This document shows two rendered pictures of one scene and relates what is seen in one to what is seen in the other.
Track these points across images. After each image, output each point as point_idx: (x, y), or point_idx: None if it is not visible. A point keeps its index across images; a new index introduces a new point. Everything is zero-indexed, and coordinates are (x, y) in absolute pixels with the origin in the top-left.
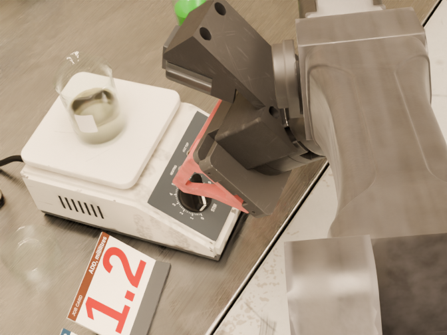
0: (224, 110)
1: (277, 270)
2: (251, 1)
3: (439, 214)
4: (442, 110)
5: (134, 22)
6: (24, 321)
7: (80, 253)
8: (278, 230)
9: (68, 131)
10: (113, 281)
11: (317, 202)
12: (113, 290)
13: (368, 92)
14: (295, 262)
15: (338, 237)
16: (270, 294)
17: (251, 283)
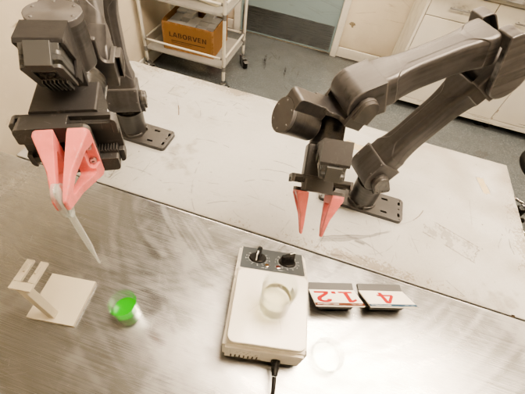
0: (320, 184)
1: (297, 238)
2: (107, 282)
3: (478, 25)
4: (200, 188)
5: (117, 363)
6: (359, 347)
7: (314, 331)
8: (277, 241)
9: (279, 325)
10: (333, 297)
11: (259, 228)
12: (337, 296)
13: (418, 55)
14: (520, 33)
15: (505, 31)
16: (308, 239)
17: (306, 247)
